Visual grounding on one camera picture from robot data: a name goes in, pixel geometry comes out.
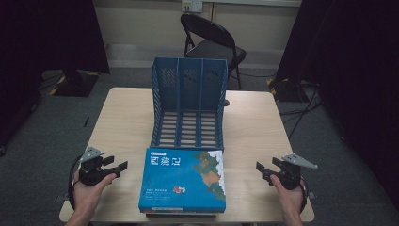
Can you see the black stand base yellow tape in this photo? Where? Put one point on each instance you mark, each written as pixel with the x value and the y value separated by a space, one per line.
pixel 288 89
pixel 75 83

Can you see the small dark object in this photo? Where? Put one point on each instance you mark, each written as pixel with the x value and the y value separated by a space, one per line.
pixel 226 102

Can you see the black book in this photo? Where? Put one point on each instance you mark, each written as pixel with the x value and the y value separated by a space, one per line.
pixel 180 216

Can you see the blue book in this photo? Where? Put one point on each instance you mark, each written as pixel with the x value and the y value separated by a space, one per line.
pixel 175 185

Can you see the grey tape strip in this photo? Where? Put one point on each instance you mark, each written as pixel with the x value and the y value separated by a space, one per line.
pixel 312 195
pixel 61 198

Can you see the blue plastic file rack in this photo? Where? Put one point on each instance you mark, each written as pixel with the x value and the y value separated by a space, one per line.
pixel 188 94

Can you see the black folding chair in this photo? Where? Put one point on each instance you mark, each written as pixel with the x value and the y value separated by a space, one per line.
pixel 216 47

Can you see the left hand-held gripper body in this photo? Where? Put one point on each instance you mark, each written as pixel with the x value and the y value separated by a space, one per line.
pixel 91 174

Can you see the black curtain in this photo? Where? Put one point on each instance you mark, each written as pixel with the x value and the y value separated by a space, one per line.
pixel 47 34
pixel 351 62

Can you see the person's left hand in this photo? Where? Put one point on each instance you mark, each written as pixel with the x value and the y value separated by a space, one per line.
pixel 87 194

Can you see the person's right hand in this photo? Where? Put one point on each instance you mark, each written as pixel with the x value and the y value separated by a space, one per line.
pixel 290 199

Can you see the white wall socket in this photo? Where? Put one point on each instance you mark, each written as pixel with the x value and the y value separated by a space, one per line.
pixel 192 5

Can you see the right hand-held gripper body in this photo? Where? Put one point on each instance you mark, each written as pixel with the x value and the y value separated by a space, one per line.
pixel 290 175

